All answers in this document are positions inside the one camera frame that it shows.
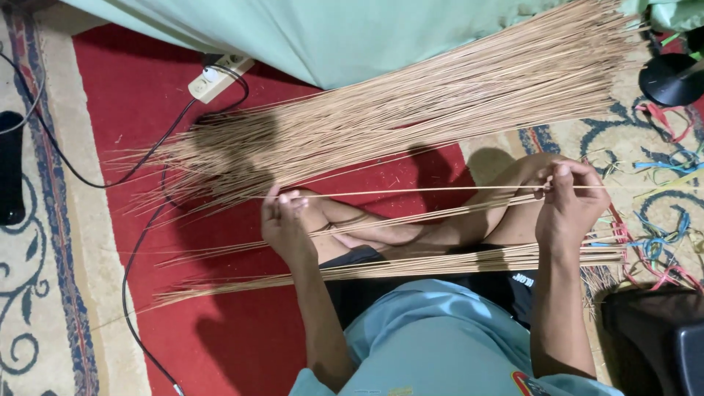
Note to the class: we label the person's right hand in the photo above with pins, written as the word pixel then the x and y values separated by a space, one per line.
pixel 572 212

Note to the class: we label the heap of coloured plastic strips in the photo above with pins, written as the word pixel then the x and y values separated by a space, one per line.
pixel 660 242

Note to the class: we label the person's bare legs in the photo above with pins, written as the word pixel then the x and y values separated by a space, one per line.
pixel 473 220

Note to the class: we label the person's left hand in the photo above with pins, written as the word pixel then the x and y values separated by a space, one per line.
pixel 286 231

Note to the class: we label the person's right fingers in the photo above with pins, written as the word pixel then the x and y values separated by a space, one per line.
pixel 564 176

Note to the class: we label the white power strip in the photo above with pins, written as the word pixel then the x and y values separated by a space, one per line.
pixel 220 80

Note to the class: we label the light green cloth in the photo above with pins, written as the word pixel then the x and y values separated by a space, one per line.
pixel 330 38

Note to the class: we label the person's left fingers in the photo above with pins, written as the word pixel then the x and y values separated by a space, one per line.
pixel 289 201

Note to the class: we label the black plastic stool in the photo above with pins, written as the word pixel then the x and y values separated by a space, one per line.
pixel 654 341

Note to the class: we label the black tall container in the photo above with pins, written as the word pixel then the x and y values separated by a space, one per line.
pixel 11 170

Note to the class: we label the single thin palm stick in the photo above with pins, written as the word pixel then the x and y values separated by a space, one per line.
pixel 418 192

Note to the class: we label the black round stand base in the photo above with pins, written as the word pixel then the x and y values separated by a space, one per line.
pixel 665 80

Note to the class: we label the red carpet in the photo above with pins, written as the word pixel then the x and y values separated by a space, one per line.
pixel 242 341

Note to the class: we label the small loose bunch of sticks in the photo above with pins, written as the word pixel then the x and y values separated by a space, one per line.
pixel 385 223

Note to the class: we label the flat bundle of palm sticks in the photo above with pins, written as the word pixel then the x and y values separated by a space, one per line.
pixel 440 265

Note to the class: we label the black shorts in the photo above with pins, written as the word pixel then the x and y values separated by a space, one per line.
pixel 385 286

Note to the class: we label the white plug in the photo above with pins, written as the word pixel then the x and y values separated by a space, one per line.
pixel 210 73

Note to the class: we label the light blue shirt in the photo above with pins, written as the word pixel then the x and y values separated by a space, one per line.
pixel 429 352

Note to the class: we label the beige blue patterned rug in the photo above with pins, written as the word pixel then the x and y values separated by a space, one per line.
pixel 44 264
pixel 621 137

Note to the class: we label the large heap of palm sticks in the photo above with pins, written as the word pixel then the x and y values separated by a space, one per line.
pixel 418 104

